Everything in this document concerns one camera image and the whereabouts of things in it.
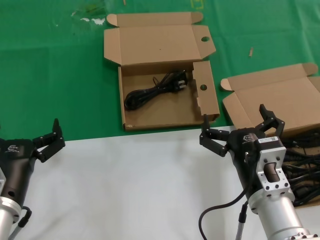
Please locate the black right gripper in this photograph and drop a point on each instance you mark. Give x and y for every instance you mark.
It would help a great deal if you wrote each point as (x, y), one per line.
(243, 152)

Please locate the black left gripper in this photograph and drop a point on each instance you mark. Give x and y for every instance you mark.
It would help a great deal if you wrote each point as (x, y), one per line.
(15, 162)

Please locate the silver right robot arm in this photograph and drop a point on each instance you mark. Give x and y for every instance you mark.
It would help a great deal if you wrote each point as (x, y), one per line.
(275, 215)

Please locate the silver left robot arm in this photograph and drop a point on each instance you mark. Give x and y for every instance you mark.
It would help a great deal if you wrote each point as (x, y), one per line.
(6, 215)

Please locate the open cardboard box with holes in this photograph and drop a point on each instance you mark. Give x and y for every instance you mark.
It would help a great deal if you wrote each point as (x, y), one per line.
(155, 40)

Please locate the green table cloth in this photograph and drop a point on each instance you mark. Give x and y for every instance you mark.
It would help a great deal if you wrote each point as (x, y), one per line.
(50, 75)

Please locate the small tan cardboard sliver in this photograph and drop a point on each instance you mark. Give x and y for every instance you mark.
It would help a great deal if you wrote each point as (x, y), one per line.
(250, 52)

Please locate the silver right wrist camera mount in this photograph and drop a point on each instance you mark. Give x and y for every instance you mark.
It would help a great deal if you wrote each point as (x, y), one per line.
(272, 160)

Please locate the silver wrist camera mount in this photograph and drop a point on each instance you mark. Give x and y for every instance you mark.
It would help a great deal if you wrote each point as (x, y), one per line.
(1, 180)
(272, 160)

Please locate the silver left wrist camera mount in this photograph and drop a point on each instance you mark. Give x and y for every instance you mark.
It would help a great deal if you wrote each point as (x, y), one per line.
(1, 180)

